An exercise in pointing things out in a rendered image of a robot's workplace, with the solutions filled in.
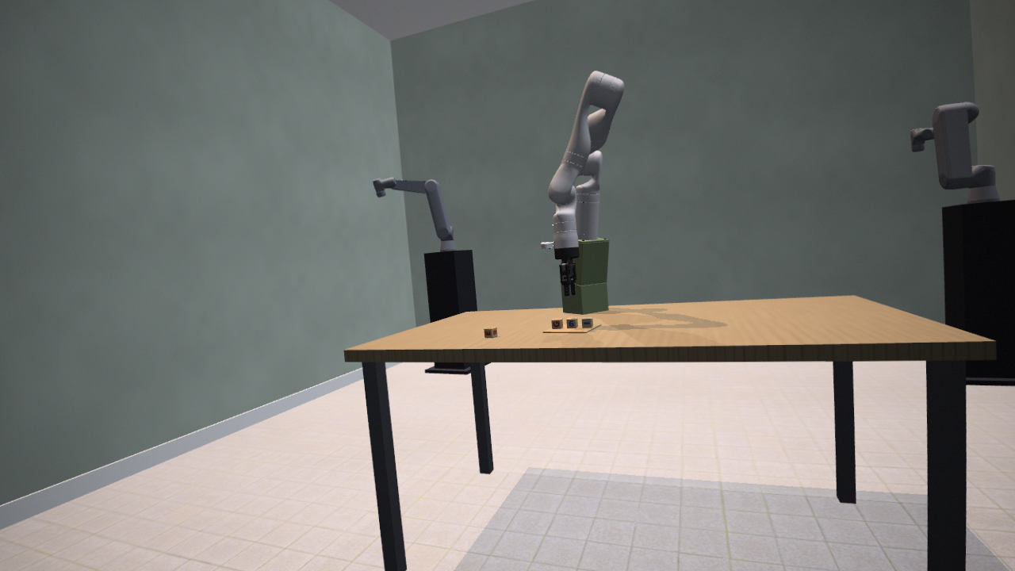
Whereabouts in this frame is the peach flat mat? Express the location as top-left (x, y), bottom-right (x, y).
top-left (543, 324), bottom-right (601, 333)

